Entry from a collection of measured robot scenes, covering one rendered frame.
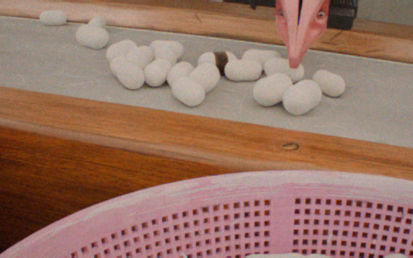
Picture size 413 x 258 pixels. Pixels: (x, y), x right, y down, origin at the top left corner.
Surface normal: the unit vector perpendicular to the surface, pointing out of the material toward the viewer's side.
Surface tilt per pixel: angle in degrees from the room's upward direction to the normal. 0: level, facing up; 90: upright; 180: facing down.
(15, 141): 90
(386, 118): 0
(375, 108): 0
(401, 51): 45
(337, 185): 75
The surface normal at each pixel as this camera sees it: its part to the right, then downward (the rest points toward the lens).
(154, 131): 0.07, -0.92
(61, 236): 0.82, 0.00
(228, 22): -0.13, -0.40
